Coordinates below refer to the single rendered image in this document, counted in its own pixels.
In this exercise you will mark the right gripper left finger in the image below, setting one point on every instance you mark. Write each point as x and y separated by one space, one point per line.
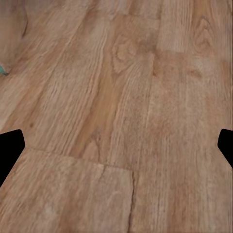
11 146

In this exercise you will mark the standing mirror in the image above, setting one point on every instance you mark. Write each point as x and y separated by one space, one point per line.
13 22

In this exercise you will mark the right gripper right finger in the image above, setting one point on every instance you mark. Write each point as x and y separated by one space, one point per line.
225 144

